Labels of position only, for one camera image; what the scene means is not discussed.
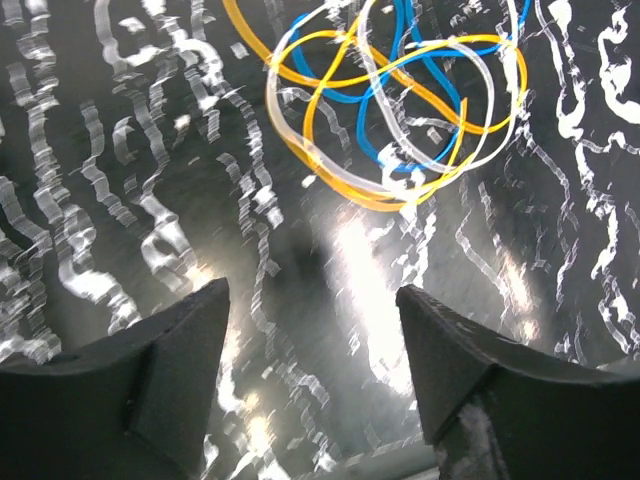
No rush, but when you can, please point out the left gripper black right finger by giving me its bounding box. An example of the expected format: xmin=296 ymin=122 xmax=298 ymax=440
xmin=396 ymin=285 xmax=639 ymax=479

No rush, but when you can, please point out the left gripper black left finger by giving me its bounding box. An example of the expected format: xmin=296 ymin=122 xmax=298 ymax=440
xmin=1 ymin=278 xmax=230 ymax=479

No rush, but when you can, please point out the white cable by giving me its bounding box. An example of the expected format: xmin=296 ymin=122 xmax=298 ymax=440
xmin=265 ymin=0 xmax=521 ymax=196

